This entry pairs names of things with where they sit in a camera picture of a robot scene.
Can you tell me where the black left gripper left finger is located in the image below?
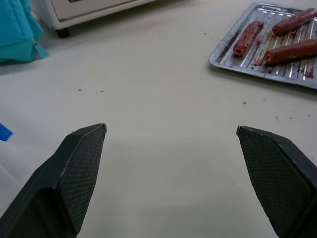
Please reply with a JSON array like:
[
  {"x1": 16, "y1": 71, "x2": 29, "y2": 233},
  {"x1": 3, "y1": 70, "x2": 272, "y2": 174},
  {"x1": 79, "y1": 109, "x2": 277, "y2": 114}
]
[{"x1": 0, "y1": 123, "x2": 107, "y2": 238}]

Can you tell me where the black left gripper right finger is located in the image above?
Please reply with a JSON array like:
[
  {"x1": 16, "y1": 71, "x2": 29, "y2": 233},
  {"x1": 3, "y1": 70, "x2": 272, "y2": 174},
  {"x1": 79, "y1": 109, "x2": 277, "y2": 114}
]
[{"x1": 236, "y1": 125, "x2": 317, "y2": 238}]

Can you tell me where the blue tape piece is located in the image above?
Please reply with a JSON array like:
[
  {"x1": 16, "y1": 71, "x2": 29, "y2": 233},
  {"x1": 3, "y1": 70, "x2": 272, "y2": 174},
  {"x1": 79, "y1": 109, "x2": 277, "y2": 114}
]
[{"x1": 0, "y1": 122, "x2": 13, "y2": 142}]

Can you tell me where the silver ribbed baking tray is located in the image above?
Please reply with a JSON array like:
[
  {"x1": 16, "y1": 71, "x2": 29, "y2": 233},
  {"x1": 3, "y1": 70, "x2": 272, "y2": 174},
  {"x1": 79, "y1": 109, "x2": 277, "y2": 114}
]
[{"x1": 209, "y1": 2, "x2": 317, "y2": 90}]

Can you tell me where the long brown sausage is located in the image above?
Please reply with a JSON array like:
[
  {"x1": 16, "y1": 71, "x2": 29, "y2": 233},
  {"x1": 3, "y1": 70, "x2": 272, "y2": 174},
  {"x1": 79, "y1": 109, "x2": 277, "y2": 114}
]
[
  {"x1": 271, "y1": 7, "x2": 317, "y2": 35},
  {"x1": 263, "y1": 39, "x2": 317, "y2": 65}
]

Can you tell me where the short torn brown sausage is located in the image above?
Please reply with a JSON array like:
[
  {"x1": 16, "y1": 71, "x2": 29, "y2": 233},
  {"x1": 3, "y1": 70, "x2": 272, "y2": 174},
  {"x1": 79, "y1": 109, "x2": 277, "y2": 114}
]
[{"x1": 233, "y1": 20, "x2": 264, "y2": 58}]

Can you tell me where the teal quilted oven mitt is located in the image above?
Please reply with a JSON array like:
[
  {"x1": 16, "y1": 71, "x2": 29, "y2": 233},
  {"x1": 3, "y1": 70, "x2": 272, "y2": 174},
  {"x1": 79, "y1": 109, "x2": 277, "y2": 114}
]
[{"x1": 0, "y1": 0, "x2": 49, "y2": 63}]

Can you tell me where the white toaster oven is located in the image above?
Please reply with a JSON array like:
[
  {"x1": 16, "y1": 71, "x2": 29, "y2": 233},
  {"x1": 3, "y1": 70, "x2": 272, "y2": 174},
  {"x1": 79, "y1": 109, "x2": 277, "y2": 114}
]
[{"x1": 34, "y1": 0, "x2": 184, "y2": 38}]

